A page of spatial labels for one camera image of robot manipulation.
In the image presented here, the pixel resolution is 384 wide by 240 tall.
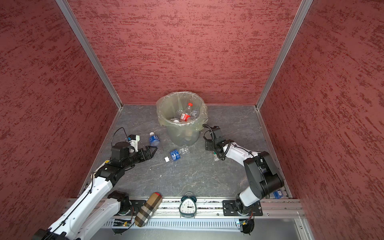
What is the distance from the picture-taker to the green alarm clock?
2.33ft

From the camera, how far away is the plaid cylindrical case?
0.69 metres

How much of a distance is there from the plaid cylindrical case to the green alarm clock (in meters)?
0.12

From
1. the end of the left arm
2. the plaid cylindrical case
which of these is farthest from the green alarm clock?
the end of the left arm

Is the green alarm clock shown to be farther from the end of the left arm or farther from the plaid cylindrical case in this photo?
the end of the left arm
